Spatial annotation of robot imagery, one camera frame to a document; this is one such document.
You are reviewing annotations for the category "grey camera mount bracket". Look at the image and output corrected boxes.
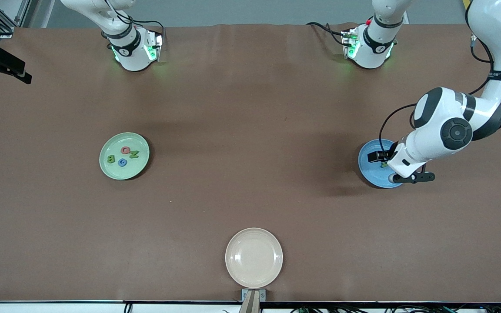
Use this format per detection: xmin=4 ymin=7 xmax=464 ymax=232
xmin=241 ymin=289 xmax=267 ymax=313

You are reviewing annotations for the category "beige plate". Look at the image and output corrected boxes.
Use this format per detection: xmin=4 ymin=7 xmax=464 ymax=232
xmin=225 ymin=228 xmax=284 ymax=289

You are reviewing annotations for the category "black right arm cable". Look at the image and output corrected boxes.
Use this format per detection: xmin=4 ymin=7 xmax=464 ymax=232
xmin=103 ymin=0 xmax=134 ymax=27

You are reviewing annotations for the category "brown table mat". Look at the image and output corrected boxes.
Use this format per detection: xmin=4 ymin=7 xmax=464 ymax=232
xmin=0 ymin=23 xmax=501 ymax=303

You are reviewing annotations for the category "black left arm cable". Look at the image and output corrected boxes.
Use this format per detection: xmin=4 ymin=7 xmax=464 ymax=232
xmin=378 ymin=0 xmax=494 ymax=153

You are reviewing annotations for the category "blue plate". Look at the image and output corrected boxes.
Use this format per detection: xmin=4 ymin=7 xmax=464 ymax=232
xmin=358 ymin=139 xmax=407 ymax=189

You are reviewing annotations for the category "light green plate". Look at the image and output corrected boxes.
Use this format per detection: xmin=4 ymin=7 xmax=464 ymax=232
xmin=99 ymin=132 xmax=150 ymax=180

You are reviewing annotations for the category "silver base connector box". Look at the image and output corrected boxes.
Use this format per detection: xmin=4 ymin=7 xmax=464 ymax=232
xmin=144 ymin=31 xmax=164 ymax=62
xmin=341 ymin=29 xmax=361 ymax=60

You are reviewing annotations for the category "black base cable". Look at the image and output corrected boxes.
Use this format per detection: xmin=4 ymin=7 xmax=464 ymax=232
xmin=131 ymin=17 xmax=165 ymax=42
xmin=306 ymin=21 xmax=347 ymax=46

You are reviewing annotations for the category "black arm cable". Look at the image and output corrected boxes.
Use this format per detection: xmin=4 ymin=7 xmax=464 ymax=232
xmin=103 ymin=0 xmax=134 ymax=27
xmin=378 ymin=0 xmax=494 ymax=153

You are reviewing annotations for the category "grey aluminium strut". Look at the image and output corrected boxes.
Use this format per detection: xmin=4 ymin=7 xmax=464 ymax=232
xmin=13 ymin=0 xmax=44 ymax=27

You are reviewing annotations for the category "white table edge rail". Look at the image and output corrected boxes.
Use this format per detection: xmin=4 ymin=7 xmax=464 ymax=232
xmin=0 ymin=300 xmax=501 ymax=313

